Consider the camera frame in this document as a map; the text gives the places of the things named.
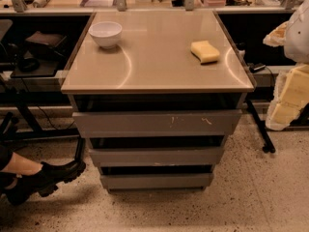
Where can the person's lower leg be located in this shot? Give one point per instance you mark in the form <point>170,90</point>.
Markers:
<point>11,162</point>

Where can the black leather boot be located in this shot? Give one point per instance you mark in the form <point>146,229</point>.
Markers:
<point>45,181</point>

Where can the black table leg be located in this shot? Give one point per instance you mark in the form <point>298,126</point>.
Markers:
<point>268,145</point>

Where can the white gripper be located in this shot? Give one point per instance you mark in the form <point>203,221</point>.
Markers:
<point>297,38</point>

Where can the grey bottom drawer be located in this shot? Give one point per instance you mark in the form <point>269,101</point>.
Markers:
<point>165,181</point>

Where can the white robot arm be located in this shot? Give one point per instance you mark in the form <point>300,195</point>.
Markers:
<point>293,35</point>

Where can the dark box on shelf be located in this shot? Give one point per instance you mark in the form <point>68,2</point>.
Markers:
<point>46,46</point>

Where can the white ceramic bowl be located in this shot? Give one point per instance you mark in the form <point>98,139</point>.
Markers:
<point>106,34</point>

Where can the grey drawer cabinet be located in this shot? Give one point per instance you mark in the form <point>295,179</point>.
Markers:
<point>153,69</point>

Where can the black power adapter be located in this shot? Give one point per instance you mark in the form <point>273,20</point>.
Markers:
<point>255,68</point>

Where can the grey drawer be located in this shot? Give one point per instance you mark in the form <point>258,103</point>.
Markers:
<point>165,181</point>
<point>205,156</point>
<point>156,123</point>

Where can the yellow sponge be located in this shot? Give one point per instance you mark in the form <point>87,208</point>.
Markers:
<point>205,52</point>

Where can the grey top drawer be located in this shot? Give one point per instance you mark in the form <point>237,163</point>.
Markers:
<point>156,123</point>

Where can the grey middle drawer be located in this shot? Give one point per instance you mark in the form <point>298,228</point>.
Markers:
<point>205,156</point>

